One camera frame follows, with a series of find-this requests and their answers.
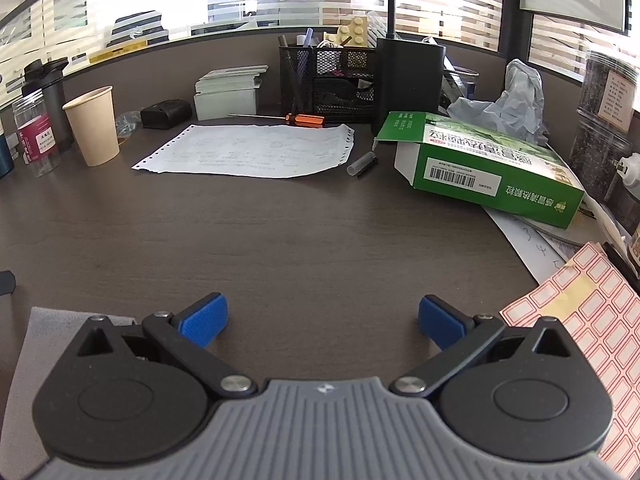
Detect grey towel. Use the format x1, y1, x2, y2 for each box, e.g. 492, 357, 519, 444
6, 306, 138, 466

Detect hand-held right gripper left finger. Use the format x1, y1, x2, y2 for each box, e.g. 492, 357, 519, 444
65, 291, 257, 400

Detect small clear tube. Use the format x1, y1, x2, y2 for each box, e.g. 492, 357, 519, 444
347, 151, 378, 178

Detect yellow box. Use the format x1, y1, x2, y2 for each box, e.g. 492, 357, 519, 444
90, 40, 151, 63

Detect clear jar with red label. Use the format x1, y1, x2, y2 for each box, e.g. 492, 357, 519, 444
12, 94, 62, 177

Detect white perforated paper sheet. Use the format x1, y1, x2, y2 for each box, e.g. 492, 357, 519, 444
131, 124, 357, 179

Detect orange-handled screwdriver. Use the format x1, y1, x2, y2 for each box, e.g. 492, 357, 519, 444
228, 112, 326, 127

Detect green cardboard box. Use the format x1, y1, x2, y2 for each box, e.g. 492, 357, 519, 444
373, 110, 586, 231

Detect stack of booklets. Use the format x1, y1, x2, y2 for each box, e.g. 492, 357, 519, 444
195, 64, 269, 93

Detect red-bordered sticker sheet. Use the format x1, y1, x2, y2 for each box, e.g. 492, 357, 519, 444
500, 241, 640, 478

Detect black mesh desk organizer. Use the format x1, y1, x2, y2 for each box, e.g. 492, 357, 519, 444
278, 42, 377, 113

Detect white power adapter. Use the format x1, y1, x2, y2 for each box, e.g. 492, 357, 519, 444
612, 152, 640, 211

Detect black pouch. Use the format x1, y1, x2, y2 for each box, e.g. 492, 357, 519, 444
140, 99, 193, 130

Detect black water bottle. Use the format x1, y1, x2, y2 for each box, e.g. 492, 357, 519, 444
21, 57, 76, 153

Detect grey plastic bag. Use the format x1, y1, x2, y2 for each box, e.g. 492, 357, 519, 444
446, 58, 550, 145

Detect dark bag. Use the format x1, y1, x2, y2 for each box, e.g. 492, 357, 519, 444
105, 10, 171, 48

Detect yellow toy brick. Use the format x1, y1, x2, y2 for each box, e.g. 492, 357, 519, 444
324, 16, 371, 48

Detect white paper sheets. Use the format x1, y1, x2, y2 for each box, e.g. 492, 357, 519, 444
482, 205, 571, 286

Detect clear jar with paper label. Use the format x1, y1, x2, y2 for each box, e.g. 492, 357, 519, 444
576, 50, 640, 133

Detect clear plastic container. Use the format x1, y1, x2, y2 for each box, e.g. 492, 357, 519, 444
442, 57, 480, 111

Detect beige paper cup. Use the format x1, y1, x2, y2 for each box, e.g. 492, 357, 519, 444
62, 86, 121, 167

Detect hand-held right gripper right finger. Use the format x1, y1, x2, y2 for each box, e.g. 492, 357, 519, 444
389, 295, 576, 400

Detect crumpled clear wrapper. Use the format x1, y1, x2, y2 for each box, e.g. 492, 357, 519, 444
116, 111, 142, 137

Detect white box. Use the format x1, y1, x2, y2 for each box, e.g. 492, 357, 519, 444
193, 89, 258, 122

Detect teal thermos bottle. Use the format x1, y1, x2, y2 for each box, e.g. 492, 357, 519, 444
0, 132, 15, 178

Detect black speaker box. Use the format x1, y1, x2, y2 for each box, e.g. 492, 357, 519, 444
371, 0, 447, 137

